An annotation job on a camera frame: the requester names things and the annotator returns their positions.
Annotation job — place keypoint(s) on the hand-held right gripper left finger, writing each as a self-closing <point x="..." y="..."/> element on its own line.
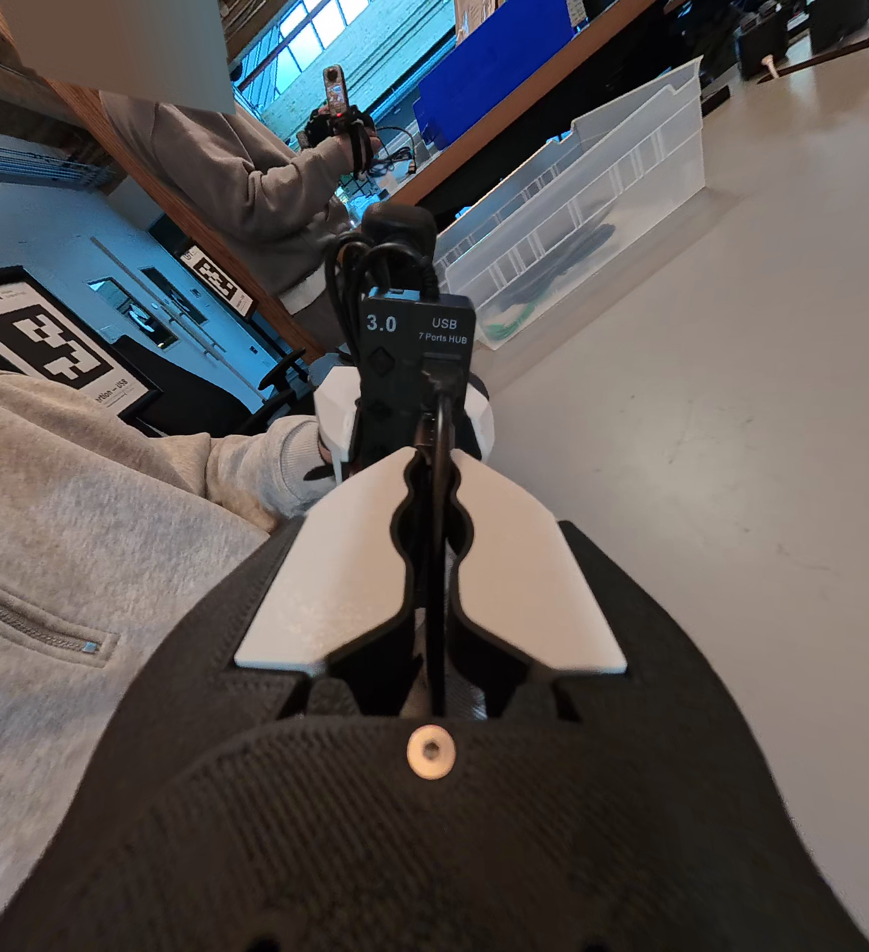
<point x="330" y="580"/>

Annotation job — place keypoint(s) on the small framed printed tag sign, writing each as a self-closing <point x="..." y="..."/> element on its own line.
<point x="218" y="281"/>

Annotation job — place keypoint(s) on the hand-held camera stick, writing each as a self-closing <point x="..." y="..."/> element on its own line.
<point x="336" y="89"/>

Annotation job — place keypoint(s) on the large framed printed tag sign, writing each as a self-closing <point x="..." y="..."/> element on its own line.
<point x="40" y="342"/>

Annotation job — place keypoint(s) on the black usb hub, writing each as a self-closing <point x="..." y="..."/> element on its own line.
<point x="393" y="357"/>

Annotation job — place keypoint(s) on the clear plastic bin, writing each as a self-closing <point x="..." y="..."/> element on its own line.
<point x="627" y="171"/>

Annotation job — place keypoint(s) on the black office chair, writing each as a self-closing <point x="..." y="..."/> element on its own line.
<point x="278" y="387"/>

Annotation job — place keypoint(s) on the person's grey sweatshirt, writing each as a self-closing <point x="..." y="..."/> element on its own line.
<point x="70" y="558"/>

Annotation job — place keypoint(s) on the person's left forearm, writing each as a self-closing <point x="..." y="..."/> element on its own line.
<point x="271" y="461"/>

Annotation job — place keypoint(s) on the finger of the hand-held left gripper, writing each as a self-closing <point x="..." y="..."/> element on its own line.
<point x="337" y="416"/>
<point x="483" y="416"/>

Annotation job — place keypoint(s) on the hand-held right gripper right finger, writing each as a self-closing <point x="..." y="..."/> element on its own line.
<point x="531" y="587"/>

